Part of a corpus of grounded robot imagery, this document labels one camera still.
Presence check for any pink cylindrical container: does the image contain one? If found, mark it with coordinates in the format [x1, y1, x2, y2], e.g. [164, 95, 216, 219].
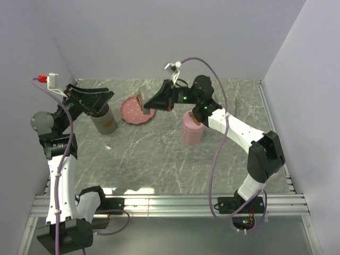
[182, 124, 204, 146]

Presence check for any aluminium rail frame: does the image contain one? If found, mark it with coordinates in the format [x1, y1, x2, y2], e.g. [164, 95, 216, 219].
[29, 79, 311, 255]

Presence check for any grey cylindrical container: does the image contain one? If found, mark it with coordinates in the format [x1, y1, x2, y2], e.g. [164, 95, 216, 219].
[90, 104, 117, 135]

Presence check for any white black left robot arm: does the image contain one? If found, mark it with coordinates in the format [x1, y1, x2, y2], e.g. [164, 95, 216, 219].
[31, 84, 114, 254]

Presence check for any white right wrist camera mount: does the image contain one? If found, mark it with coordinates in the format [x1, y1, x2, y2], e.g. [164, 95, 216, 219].
[164, 61, 182, 84]

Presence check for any grey round lid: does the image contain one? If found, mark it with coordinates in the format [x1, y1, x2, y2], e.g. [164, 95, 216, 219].
[137, 85, 151, 115]

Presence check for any pink round lid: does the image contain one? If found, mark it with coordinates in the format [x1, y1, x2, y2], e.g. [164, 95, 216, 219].
[182, 111, 205, 132]

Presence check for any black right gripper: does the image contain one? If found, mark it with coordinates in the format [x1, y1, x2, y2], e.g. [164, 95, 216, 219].
[143, 80, 200, 113]

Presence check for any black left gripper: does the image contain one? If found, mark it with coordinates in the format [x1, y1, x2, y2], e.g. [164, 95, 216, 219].
[55, 83, 114, 133]

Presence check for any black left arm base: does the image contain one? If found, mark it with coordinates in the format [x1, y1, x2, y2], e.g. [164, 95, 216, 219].
[91, 197, 125, 230]

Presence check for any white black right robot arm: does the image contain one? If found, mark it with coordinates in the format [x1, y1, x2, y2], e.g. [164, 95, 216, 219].
[138, 75, 286, 213]

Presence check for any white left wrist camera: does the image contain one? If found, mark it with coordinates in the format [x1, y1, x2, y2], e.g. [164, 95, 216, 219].
[38, 73, 66, 97]

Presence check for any pink dotted plate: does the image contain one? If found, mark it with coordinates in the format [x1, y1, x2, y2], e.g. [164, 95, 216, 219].
[120, 96, 156, 125]

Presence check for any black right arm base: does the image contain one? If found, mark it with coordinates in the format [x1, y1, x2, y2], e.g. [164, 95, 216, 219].
[214, 196, 267, 233]

